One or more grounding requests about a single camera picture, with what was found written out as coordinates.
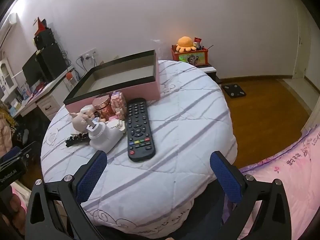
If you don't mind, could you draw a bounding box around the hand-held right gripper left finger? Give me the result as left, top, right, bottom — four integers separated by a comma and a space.
24, 150, 108, 240

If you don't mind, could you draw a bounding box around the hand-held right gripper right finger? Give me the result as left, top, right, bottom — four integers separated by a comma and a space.
209, 151, 298, 240

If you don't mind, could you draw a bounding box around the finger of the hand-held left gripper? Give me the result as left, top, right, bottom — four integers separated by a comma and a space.
0, 142, 42, 165

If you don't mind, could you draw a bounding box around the black hair clip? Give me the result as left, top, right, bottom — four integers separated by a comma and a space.
64, 132, 89, 147

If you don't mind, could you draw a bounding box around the white plug-in night light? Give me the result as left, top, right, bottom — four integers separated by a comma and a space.
86, 120, 123, 153

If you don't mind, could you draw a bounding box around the white charger adapter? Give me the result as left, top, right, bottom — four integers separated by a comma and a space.
107, 119, 125, 135

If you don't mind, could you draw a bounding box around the doll figurine with blue dress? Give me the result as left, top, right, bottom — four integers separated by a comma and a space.
69, 105, 100, 133

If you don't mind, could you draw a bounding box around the black remote control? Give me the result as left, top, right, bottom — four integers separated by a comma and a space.
126, 97, 156, 162

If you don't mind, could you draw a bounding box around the rose gold jar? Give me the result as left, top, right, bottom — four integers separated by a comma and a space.
92, 95, 112, 120

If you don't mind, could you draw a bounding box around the dark green box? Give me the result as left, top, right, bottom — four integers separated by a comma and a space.
63, 50, 162, 113

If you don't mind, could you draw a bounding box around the white desk with drawers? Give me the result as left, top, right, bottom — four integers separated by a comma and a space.
10, 66, 75, 120

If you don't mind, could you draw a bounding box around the pink printed blanket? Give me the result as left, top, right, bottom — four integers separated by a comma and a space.
225, 125, 320, 240

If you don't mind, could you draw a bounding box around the white glass-door cabinet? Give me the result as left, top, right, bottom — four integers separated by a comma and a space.
0, 57, 15, 103

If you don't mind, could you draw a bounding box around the black monitor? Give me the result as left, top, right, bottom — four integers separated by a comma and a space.
22, 50, 43, 87

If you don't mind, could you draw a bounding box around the black bathroom scale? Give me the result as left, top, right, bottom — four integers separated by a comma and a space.
222, 83, 247, 98

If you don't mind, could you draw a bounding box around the clear bottle with orange cap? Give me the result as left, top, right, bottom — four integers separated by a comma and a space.
65, 72, 77, 87

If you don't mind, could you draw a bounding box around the black computer tower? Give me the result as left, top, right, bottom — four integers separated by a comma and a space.
37, 42, 68, 82

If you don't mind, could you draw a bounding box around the white and dark low cabinet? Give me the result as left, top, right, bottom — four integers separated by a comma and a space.
197, 65, 222, 84

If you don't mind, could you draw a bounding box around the black speaker box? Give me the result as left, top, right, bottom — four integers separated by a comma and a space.
34, 29, 56, 50

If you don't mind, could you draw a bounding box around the red toy box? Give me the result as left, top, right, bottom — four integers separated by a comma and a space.
171, 45, 209, 67

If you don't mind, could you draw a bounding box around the red paper bag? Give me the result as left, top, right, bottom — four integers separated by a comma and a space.
34, 17, 48, 34

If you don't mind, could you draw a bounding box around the orange octopus plush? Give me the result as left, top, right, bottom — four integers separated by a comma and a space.
175, 36, 197, 53

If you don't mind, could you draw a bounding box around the white door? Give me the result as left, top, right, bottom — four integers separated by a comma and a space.
291, 2, 320, 115

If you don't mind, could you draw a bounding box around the black power cable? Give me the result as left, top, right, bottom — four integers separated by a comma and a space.
75, 56, 87, 80

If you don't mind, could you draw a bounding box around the white wall socket strip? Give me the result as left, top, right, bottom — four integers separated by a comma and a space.
79, 48, 97, 61

